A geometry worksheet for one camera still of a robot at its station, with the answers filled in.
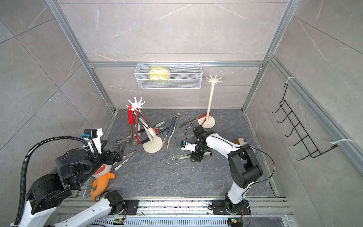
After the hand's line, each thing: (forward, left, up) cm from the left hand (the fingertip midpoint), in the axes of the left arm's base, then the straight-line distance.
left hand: (117, 140), depth 58 cm
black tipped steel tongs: (+19, -4, -19) cm, 27 cm away
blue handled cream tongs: (+29, -18, -37) cm, 50 cm away
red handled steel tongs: (+41, -37, -38) cm, 67 cm away
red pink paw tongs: (+24, +13, -36) cm, 45 cm away
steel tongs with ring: (+44, -23, -36) cm, 61 cm away
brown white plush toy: (+19, -69, -36) cm, 80 cm away
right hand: (+9, -36, -33) cm, 49 cm away
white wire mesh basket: (+58, -28, -7) cm, 65 cm away
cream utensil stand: (+37, -49, -36) cm, 71 cm away
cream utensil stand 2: (+19, -9, -36) cm, 41 cm away
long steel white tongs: (+15, -9, -9) cm, 20 cm away
